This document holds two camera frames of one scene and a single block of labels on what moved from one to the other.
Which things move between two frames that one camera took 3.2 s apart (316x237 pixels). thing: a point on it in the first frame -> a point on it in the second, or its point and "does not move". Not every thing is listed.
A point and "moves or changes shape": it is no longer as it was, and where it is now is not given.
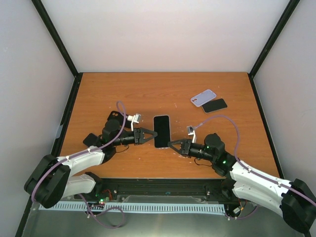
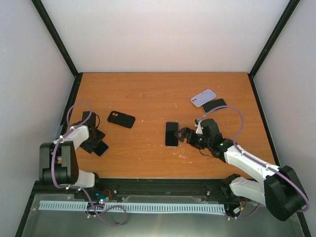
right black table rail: [266, 125] does not move
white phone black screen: [215, 105] does not move
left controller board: [103, 196] does not move
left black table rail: [66, 107] does not move
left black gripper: [139, 135] -> [89, 147]
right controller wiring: [242, 207] does not move
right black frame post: [274, 37] does not move
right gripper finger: [177, 151] -> [178, 136]
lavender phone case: [203, 97] does not move
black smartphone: [161, 126] moves or changes shape
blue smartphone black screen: [161, 126] -> [171, 128]
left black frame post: [44, 16] does not move
